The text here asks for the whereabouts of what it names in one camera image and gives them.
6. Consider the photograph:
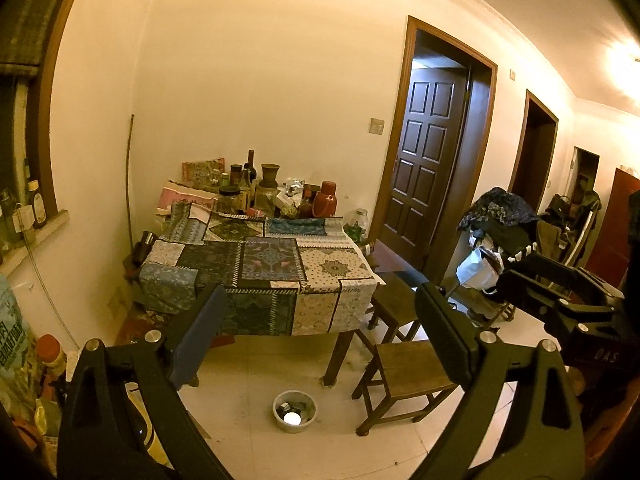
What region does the white trash bowl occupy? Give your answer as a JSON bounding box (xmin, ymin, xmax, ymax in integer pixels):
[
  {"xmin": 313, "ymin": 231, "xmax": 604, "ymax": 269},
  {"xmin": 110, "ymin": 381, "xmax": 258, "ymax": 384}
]
[{"xmin": 271, "ymin": 390, "xmax": 318, "ymax": 434}]

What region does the white plastic bag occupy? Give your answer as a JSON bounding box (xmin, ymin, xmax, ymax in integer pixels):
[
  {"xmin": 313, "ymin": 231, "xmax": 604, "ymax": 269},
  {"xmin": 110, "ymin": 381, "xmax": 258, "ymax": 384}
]
[{"xmin": 456, "ymin": 247, "xmax": 504, "ymax": 290}]

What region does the pile of dark clothes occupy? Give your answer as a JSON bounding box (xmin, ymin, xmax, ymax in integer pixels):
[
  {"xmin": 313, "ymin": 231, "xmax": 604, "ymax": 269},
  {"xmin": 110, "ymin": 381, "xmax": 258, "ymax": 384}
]
[{"xmin": 458, "ymin": 186, "xmax": 539, "ymax": 256}]

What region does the wooden stool near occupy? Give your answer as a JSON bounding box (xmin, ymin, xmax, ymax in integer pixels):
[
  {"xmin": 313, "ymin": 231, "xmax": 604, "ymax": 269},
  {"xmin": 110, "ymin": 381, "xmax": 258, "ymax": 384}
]
[{"xmin": 352, "ymin": 339, "xmax": 458, "ymax": 437}]

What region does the dark wooden panel door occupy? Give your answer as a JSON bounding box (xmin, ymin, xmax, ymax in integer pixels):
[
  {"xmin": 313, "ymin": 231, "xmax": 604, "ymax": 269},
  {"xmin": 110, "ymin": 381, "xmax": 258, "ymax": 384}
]
[{"xmin": 378, "ymin": 68, "xmax": 466, "ymax": 269}]

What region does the patchwork patterned tablecloth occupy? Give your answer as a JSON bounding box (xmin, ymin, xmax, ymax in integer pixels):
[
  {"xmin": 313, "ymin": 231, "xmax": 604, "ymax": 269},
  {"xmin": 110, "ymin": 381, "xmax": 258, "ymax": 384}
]
[{"xmin": 139, "ymin": 202, "xmax": 384, "ymax": 336}]

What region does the potted green plant jar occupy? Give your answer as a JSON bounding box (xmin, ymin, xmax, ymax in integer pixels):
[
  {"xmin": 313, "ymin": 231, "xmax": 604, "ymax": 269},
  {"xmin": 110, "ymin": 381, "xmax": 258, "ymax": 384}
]
[{"xmin": 344, "ymin": 223, "xmax": 366, "ymax": 243}]

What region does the glass jar white lid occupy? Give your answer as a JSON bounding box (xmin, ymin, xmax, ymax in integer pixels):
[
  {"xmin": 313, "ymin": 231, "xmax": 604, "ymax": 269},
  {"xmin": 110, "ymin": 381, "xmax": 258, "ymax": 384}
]
[{"xmin": 352, "ymin": 208, "xmax": 369, "ymax": 232}]

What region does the pink patterned box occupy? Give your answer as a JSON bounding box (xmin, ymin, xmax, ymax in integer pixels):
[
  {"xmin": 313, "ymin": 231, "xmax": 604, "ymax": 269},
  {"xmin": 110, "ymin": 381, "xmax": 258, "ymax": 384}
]
[{"xmin": 155, "ymin": 180, "xmax": 217, "ymax": 216}]

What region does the black lid glass jar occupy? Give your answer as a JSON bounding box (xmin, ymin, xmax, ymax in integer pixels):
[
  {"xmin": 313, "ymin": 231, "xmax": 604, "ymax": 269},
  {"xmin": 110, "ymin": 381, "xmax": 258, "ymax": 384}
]
[{"xmin": 217, "ymin": 184, "xmax": 240, "ymax": 214}]

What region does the clear liquor bottle yellow label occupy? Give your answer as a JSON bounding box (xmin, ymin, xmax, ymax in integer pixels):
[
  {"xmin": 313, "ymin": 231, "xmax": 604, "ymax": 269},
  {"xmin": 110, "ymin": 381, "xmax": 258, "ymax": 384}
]
[{"xmin": 239, "ymin": 168, "xmax": 252, "ymax": 211}]

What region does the large clear glass jar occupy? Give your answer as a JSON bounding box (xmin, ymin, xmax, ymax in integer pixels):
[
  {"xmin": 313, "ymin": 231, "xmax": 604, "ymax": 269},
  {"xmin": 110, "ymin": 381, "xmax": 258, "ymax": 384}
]
[{"xmin": 254, "ymin": 185, "xmax": 279, "ymax": 218}]

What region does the decorated orange picture board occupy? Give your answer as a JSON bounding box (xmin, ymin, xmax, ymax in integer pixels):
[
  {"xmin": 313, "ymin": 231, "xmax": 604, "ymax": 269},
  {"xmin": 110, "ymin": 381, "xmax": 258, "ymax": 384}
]
[{"xmin": 181, "ymin": 157, "xmax": 226, "ymax": 184}]

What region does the red thermos jug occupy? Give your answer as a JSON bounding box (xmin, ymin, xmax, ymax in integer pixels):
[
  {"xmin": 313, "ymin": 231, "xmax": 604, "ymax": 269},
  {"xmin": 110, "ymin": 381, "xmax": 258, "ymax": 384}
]
[{"xmin": 312, "ymin": 181, "xmax": 337, "ymax": 218}]

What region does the white labelled small box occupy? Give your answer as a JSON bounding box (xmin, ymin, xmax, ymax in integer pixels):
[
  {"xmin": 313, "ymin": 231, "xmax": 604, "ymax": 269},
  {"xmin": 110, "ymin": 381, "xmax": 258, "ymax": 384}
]
[{"xmin": 273, "ymin": 191, "xmax": 296, "ymax": 209}]

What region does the red cap sauce bottle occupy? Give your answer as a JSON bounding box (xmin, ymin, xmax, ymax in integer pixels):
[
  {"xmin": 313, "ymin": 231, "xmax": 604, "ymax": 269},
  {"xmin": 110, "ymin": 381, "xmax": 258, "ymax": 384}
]
[{"xmin": 297, "ymin": 194, "xmax": 314, "ymax": 219}]

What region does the dark wine bottle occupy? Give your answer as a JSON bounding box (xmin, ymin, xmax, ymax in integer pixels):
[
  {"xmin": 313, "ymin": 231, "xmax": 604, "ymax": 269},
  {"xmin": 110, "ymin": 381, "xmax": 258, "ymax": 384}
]
[{"xmin": 244, "ymin": 150, "xmax": 257, "ymax": 184}]

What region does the brown clay vase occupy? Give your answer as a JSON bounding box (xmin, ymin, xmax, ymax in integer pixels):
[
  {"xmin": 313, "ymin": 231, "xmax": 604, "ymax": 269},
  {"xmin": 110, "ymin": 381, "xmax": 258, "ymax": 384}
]
[{"xmin": 258, "ymin": 162, "xmax": 280, "ymax": 188}]

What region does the wall light switch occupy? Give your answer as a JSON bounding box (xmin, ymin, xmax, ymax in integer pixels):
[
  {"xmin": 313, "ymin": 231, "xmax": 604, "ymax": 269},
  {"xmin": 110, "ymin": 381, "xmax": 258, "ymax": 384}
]
[{"xmin": 369, "ymin": 117, "xmax": 385, "ymax": 136}]

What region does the thin stick against wall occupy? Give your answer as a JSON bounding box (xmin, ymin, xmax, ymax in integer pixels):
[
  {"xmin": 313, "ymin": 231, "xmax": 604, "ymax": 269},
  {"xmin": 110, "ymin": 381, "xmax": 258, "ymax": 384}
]
[{"xmin": 125, "ymin": 114, "xmax": 134, "ymax": 249}]

